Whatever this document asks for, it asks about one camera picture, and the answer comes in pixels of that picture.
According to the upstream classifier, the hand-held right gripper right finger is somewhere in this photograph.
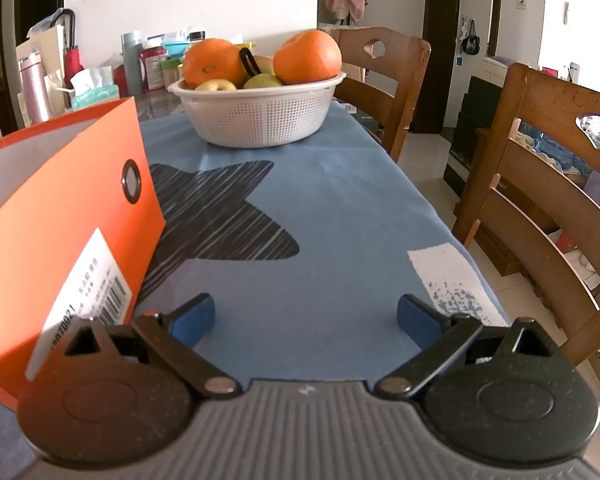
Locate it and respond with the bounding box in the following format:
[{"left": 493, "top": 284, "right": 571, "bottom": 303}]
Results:
[{"left": 375, "top": 294, "right": 553, "bottom": 402}]

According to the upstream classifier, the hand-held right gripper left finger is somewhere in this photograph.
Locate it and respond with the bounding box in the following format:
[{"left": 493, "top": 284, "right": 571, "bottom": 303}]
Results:
[{"left": 62, "top": 294, "right": 243, "bottom": 402}]

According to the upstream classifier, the orange cardboard box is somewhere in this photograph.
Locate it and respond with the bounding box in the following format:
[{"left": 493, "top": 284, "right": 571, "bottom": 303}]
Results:
[{"left": 0, "top": 96, "right": 167, "bottom": 406}]

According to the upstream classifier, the blue printed tablecloth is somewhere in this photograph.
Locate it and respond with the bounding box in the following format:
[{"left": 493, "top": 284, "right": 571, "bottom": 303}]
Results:
[{"left": 129, "top": 100, "right": 512, "bottom": 382}]

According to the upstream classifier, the white plastic colander basket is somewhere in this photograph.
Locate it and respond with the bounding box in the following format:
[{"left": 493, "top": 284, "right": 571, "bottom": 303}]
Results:
[{"left": 168, "top": 71, "right": 347, "bottom": 148}]

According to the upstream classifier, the black cabinet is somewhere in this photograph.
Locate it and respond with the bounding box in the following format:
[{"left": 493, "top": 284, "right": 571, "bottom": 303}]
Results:
[{"left": 444, "top": 75, "right": 506, "bottom": 196}]

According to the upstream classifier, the yellow apple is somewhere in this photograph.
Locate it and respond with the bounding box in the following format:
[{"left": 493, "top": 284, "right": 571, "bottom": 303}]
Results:
[{"left": 195, "top": 78, "right": 237, "bottom": 92}]

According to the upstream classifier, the wooden dining chair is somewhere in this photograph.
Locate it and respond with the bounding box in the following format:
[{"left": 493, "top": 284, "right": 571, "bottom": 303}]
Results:
[
  {"left": 328, "top": 26, "right": 432, "bottom": 163},
  {"left": 452, "top": 62, "right": 600, "bottom": 366}
]

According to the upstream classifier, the teal tissue box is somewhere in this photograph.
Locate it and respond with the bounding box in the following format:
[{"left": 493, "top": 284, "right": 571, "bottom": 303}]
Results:
[{"left": 70, "top": 67, "right": 120, "bottom": 111}]

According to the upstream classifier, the green pear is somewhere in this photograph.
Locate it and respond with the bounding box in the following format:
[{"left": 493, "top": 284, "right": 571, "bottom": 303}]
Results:
[{"left": 243, "top": 73, "right": 284, "bottom": 90}]

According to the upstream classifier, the red jar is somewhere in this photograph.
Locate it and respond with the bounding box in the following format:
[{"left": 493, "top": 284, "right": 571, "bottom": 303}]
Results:
[{"left": 140, "top": 45, "right": 168, "bottom": 93}]

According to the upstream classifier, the large orange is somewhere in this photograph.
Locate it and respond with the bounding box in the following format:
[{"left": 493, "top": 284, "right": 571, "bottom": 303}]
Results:
[
  {"left": 273, "top": 30, "right": 343, "bottom": 86},
  {"left": 182, "top": 38, "right": 247, "bottom": 88}
]

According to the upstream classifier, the grey bottle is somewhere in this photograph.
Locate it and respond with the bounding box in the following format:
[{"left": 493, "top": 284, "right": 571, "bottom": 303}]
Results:
[{"left": 121, "top": 32, "right": 144, "bottom": 97}]

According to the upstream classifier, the steel thermos bottle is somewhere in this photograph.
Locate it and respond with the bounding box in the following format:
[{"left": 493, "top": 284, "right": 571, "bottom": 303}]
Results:
[{"left": 19, "top": 50, "right": 51, "bottom": 126}]

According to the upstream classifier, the red folded umbrella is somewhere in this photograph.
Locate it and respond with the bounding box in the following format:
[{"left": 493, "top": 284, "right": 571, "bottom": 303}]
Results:
[{"left": 55, "top": 8, "right": 85, "bottom": 90}]

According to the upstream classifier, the black hanging handbag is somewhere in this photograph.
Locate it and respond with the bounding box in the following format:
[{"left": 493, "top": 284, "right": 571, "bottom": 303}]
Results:
[{"left": 460, "top": 19, "right": 482, "bottom": 57}]

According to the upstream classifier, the white paper bag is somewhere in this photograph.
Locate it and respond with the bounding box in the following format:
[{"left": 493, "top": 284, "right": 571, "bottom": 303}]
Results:
[{"left": 15, "top": 25, "right": 66, "bottom": 126}]

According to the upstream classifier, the black loop handle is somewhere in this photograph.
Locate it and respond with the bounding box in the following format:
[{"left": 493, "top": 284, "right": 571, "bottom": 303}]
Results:
[{"left": 238, "top": 47, "right": 262, "bottom": 77}]

